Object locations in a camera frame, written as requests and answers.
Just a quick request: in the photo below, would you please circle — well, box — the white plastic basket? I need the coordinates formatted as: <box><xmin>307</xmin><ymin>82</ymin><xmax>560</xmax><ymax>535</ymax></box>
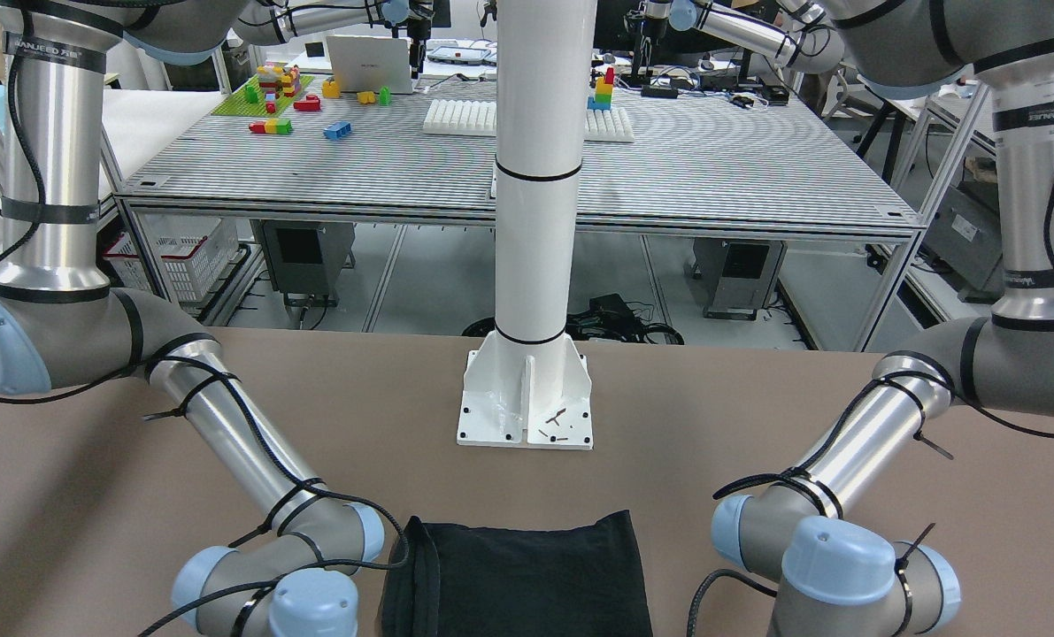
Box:
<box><xmin>103</xmin><ymin>215</ymin><xmax>239</xmax><ymax>303</ymax></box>

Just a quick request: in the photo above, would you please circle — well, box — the black t-shirt with logo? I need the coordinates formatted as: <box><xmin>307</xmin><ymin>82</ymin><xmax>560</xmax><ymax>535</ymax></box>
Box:
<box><xmin>380</xmin><ymin>510</ymin><xmax>653</xmax><ymax>636</ymax></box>

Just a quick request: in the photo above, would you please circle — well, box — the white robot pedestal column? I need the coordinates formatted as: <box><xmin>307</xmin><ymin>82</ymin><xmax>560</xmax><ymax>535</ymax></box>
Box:
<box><xmin>455</xmin><ymin>1</ymin><xmax>596</xmax><ymax>450</ymax></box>

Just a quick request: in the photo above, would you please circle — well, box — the stacked colourful lego tower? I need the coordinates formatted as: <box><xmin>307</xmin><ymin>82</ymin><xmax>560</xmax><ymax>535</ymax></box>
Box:
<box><xmin>587</xmin><ymin>67</ymin><xmax>614</xmax><ymax>111</ymax></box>

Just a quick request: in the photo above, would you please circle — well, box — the white laptop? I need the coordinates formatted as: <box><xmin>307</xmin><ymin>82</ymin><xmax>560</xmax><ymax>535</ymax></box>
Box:
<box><xmin>325</xmin><ymin>35</ymin><xmax>414</xmax><ymax>96</ymax></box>

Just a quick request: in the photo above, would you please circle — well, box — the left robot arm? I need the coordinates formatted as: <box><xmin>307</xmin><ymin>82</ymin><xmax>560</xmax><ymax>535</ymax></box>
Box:
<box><xmin>668</xmin><ymin>1</ymin><xmax>1054</xmax><ymax>636</ymax></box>

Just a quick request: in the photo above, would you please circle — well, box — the green lego baseplate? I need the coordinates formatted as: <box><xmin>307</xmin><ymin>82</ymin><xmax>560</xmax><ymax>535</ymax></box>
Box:
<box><xmin>210</xmin><ymin>75</ymin><xmax>315</xmax><ymax>119</ymax></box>

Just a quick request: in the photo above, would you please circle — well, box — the white foam tray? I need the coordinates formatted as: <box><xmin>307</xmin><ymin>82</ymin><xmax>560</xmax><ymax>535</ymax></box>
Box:
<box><xmin>422</xmin><ymin>98</ymin><xmax>636</xmax><ymax>142</ymax></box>

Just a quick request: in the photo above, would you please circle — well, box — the blue lego brick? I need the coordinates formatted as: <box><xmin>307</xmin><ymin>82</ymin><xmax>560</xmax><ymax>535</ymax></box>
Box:
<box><xmin>323</xmin><ymin>120</ymin><xmax>352</xmax><ymax>141</ymax></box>

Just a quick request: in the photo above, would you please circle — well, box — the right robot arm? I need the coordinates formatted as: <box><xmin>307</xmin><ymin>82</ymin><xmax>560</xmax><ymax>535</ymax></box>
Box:
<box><xmin>0</xmin><ymin>1</ymin><xmax>392</xmax><ymax>636</ymax></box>

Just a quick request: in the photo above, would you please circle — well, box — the aluminium frame work table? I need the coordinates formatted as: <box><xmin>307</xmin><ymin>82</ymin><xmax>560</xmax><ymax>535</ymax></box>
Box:
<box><xmin>53</xmin><ymin>18</ymin><xmax>1019</xmax><ymax>353</ymax></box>

